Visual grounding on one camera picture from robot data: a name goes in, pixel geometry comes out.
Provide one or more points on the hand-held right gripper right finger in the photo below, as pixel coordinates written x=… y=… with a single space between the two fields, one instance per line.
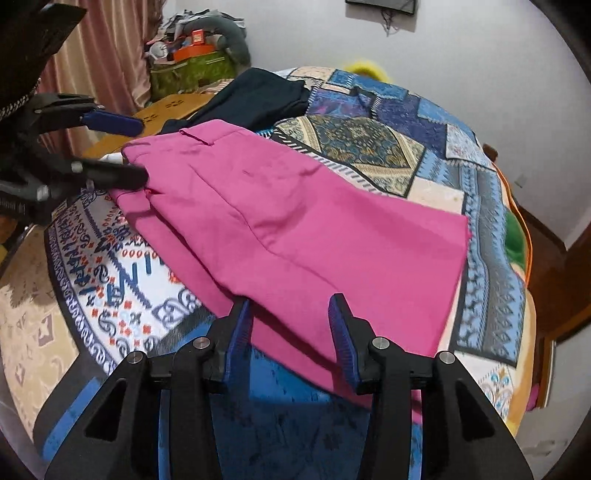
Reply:
x=342 y=341

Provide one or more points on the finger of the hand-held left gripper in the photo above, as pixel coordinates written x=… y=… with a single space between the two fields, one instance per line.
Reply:
x=120 y=177
x=115 y=122

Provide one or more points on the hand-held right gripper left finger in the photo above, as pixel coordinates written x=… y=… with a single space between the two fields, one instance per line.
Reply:
x=238 y=341

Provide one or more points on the pink pants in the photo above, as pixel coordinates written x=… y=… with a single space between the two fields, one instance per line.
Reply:
x=286 y=230

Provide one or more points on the pink striped curtain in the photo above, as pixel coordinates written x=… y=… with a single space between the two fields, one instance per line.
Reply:
x=115 y=55

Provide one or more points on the green patterned bag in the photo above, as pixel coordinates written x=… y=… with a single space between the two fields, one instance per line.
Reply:
x=189 y=74

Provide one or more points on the orange box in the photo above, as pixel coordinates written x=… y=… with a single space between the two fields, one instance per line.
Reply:
x=194 y=51

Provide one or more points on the grey plush toy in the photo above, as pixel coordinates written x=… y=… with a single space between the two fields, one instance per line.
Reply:
x=233 y=39

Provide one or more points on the dark navy garment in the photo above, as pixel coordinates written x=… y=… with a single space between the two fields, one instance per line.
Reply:
x=258 y=94

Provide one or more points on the beige patterned bedsheet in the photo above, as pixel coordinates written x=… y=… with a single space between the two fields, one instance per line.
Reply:
x=27 y=323

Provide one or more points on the green orange-edged cloth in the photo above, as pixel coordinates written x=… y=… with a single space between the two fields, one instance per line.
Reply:
x=515 y=235

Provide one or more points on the patterned patchwork blanket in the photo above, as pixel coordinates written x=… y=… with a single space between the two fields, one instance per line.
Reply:
x=369 y=138

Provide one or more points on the yellow-green object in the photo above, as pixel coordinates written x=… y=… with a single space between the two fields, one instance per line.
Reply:
x=367 y=69

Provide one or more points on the wooden door frame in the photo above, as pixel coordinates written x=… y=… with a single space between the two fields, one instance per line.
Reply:
x=549 y=286

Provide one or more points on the white wall socket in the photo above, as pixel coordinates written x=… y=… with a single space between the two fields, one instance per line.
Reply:
x=520 y=180

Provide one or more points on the wall-mounted television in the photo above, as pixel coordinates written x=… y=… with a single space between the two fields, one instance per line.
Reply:
x=383 y=4

